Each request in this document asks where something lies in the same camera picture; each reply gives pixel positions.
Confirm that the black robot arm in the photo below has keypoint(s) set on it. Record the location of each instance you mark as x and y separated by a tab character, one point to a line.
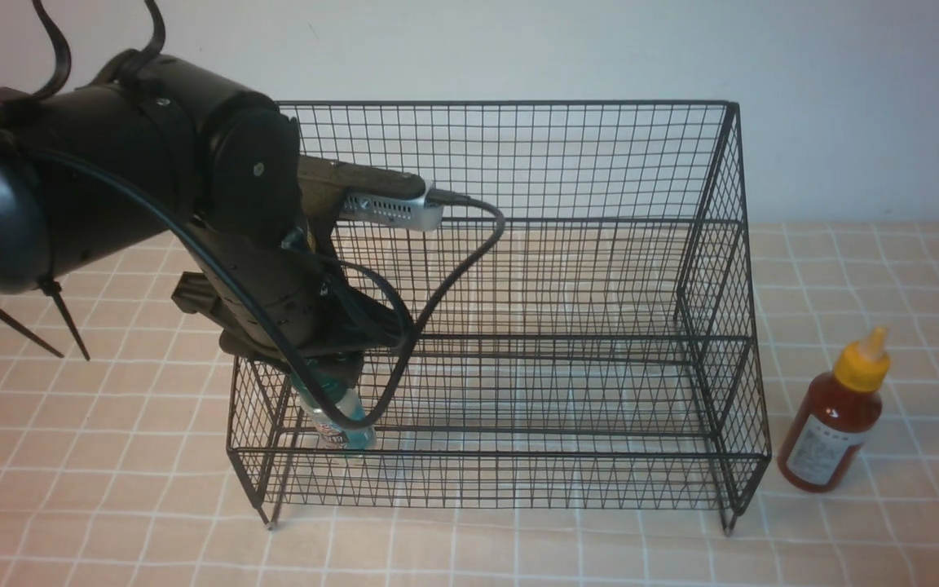
176	148

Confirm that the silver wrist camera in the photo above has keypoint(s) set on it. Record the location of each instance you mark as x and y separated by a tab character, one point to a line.
415	212

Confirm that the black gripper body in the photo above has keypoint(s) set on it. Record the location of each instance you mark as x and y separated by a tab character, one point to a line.
296	289

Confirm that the red sauce bottle yellow cap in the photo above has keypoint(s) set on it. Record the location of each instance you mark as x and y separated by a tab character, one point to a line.
835	416

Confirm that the black wire shelf rack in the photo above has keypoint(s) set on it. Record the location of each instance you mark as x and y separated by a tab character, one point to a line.
603	355

